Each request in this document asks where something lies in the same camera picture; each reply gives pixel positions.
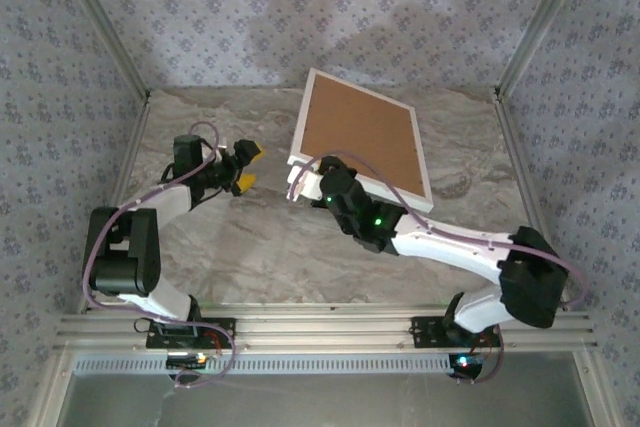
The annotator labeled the white wooden picture frame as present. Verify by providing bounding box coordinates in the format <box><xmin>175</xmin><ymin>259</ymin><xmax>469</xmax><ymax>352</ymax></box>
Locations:
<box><xmin>287</xmin><ymin>66</ymin><xmax>435</xmax><ymax>216</ymax></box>

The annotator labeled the blue photo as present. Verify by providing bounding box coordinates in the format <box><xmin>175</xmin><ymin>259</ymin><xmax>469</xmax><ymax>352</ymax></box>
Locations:
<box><xmin>298</xmin><ymin>75</ymin><xmax>427</xmax><ymax>198</ymax></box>

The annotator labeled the small circuit board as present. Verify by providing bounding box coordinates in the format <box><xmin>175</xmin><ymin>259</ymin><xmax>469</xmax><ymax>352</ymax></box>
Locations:
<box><xmin>448</xmin><ymin>352</ymin><xmax>487</xmax><ymax>380</ymax></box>
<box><xmin>165</xmin><ymin>352</ymin><xmax>209</xmax><ymax>371</ymax></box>

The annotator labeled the grey metal sheet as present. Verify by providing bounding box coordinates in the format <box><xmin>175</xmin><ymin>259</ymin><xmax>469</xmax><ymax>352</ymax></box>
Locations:
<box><xmin>53</xmin><ymin>371</ymin><xmax>599</xmax><ymax>427</ymax></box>

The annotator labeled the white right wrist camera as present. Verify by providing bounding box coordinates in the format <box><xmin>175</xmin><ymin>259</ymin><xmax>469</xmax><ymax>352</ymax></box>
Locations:
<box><xmin>285</xmin><ymin>162</ymin><xmax>325</xmax><ymax>204</ymax></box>

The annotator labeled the aluminium side rail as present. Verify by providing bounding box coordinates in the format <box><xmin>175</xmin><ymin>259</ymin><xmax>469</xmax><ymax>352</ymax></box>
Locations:
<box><xmin>494</xmin><ymin>94</ymin><xmax>571</xmax><ymax>312</ymax></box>
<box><xmin>77</xmin><ymin>95</ymin><xmax>153</xmax><ymax>313</ymax></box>

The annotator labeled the aluminium mounting rail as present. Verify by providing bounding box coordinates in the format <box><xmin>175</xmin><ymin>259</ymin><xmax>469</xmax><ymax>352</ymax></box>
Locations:
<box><xmin>53</xmin><ymin>301</ymin><xmax>600</xmax><ymax>353</ymax></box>

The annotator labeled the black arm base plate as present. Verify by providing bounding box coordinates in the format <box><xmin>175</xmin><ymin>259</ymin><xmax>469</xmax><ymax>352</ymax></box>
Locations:
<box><xmin>145</xmin><ymin>317</ymin><xmax>237</xmax><ymax>350</ymax></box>
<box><xmin>410</xmin><ymin>315</ymin><xmax>504</xmax><ymax>350</ymax></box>

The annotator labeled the grey slotted cable duct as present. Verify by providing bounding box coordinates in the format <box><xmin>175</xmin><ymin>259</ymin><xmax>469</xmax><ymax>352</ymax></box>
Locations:
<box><xmin>71</xmin><ymin>351</ymin><xmax>455</xmax><ymax>377</ymax></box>

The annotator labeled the aluminium corner post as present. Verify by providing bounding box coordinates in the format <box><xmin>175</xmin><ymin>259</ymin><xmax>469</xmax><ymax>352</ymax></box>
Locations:
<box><xmin>49</xmin><ymin>0</ymin><xmax>152</xmax><ymax>101</ymax></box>
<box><xmin>494</xmin><ymin>0</ymin><xmax>596</xmax><ymax>98</ymax></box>

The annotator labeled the aluminium lower post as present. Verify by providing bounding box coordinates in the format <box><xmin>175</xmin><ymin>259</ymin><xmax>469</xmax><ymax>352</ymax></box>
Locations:
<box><xmin>24</xmin><ymin>350</ymin><xmax>76</xmax><ymax>427</ymax></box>
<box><xmin>572</xmin><ymin>350</ymin><xmax>615</xmax><ymax>427</ymax></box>

